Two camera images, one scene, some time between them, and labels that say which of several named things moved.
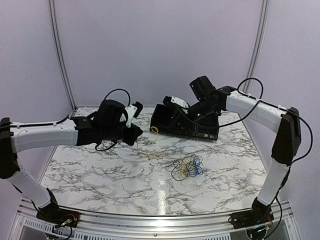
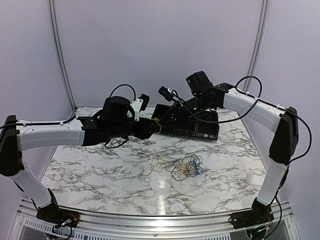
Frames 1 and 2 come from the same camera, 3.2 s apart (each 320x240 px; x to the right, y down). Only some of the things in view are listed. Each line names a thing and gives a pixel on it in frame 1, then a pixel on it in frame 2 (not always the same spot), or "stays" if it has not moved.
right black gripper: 194,122 -> 179,115
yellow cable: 183,168 stays
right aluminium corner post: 256,43 stays
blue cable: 196,169 stays
